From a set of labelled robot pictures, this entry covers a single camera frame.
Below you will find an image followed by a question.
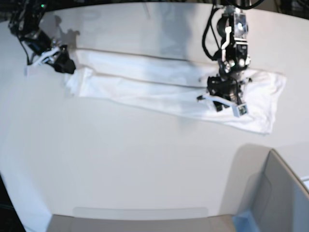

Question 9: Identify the grey open storage box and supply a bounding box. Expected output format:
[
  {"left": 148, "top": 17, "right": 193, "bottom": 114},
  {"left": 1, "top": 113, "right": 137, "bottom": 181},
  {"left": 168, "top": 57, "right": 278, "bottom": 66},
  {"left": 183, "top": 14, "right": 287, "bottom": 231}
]
[{"left": 47, "top": 145, "right": 309, "bottom": 232}]

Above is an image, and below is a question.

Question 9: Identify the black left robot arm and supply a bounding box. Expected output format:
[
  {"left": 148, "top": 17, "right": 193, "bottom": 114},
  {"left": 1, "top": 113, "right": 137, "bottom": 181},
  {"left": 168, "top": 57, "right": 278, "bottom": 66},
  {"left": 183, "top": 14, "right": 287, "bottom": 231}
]
[{"left": 47, "top": 2, "right": 251, "bottom": 121}]

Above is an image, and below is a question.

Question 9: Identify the blue cloth in box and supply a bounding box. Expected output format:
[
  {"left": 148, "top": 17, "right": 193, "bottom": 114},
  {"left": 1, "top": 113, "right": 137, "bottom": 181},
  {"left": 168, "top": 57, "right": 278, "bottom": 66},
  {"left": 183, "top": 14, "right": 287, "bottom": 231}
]
[{"left": 232, "top": 210, "right": 260, "bottom": 232}]

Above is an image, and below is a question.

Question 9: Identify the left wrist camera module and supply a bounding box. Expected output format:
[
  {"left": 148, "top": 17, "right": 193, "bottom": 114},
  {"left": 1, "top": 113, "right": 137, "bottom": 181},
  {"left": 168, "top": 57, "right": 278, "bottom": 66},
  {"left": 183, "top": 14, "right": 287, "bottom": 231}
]
[{"left": 232, "top": 103, "right": 248, "bottom": 117}]

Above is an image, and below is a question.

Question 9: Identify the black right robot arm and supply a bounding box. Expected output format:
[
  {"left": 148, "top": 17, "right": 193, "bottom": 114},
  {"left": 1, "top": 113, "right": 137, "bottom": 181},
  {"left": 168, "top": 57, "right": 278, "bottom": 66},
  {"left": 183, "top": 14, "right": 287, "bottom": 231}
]
[{"left": 9, "top": 0, "right": 220, "bottom": 113}]

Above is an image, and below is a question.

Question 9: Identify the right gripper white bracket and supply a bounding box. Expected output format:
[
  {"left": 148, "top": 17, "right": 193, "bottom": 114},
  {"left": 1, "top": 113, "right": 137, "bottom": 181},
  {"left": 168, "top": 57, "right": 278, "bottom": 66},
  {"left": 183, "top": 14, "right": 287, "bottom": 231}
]
[{"left": 24, "top": 46, "right": 66, "bottom": 76}]

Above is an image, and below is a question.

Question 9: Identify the white t-shirt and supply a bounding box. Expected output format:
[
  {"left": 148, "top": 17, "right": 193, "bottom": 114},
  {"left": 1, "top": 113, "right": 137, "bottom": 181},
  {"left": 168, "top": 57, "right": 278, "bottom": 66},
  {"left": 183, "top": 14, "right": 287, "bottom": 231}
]
[{"left": 65, "top": 49, "right": 286, "bottom": 134}]

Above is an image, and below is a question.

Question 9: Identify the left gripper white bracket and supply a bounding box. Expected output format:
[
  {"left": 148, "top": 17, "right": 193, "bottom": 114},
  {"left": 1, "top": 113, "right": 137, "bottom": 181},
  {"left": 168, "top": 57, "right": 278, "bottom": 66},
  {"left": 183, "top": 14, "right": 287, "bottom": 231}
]
[{"left": 197, "top": 94, "right": 243, "bottom": 108}]

